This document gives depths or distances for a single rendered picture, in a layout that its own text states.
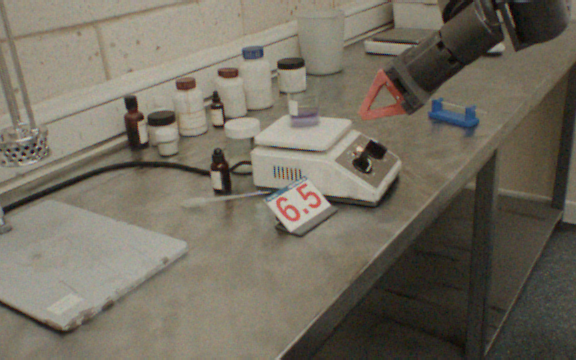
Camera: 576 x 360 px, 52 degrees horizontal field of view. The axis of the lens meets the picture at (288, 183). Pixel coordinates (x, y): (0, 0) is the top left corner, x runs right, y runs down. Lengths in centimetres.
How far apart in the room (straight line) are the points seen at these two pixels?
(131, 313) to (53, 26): 64
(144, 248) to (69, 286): 11
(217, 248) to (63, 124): 46
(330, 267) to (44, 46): 68
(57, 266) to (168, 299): 17
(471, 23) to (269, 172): 36
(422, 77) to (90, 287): 47
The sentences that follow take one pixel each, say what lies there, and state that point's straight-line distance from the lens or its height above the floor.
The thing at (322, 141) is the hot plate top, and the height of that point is 84.
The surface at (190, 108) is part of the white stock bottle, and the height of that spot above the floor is 81.
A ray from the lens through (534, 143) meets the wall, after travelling 240.
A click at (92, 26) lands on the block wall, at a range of 124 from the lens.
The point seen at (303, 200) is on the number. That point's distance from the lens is 84.
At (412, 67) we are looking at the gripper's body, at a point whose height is 96.
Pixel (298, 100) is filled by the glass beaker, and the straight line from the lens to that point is 90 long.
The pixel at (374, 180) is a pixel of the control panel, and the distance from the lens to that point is 86.
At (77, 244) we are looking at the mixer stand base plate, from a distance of 84.
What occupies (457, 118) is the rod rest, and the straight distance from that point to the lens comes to 119.
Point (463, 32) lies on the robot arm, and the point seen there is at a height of 100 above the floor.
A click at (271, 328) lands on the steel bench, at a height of 75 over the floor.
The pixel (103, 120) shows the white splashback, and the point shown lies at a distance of 120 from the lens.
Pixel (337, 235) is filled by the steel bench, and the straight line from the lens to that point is 79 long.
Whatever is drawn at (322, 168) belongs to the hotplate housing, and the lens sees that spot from 85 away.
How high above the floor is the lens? 114
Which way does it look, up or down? 25 degrees down
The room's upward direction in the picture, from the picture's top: 4 degrees counter-clockwise
